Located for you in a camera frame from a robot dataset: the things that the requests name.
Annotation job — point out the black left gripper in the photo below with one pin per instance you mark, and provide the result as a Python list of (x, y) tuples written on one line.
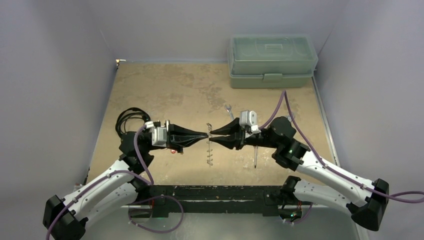
[(178, 137)]

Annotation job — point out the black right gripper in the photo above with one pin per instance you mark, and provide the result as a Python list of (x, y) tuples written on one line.
[(240, 134)]

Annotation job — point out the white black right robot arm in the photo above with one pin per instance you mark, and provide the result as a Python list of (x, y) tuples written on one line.
[(359, 197)]

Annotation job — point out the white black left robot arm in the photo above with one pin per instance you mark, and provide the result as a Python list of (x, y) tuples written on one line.
[(68, 217)]

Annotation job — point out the small silver open-end wrench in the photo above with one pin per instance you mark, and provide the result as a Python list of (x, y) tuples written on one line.
[(228, 108)]

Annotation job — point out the green translucent plastic toolbox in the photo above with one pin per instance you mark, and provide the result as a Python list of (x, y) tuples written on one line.
[(270, 61)]

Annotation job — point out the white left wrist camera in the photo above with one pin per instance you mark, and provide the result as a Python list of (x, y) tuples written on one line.
[(158, 133)]

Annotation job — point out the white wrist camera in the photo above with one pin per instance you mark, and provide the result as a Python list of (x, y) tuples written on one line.
[(158, 133), (248, 122)]

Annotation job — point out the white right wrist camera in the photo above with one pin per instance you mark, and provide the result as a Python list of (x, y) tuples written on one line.
[(248, 122)]

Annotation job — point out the screwdriver black yellow handle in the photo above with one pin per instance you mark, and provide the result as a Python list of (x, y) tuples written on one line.
[(255, 156)]

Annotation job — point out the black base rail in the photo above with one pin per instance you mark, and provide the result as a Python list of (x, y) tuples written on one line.
[(266, 200)]

